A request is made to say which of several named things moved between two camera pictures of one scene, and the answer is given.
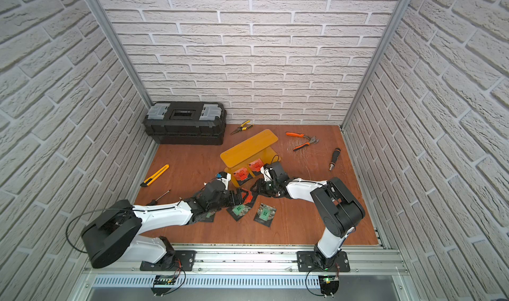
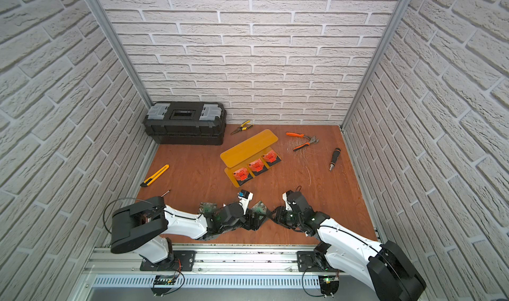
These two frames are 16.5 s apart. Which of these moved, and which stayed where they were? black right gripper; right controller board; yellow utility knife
Moved: black right gripper
Stayed: yellow utility knife; right controller board
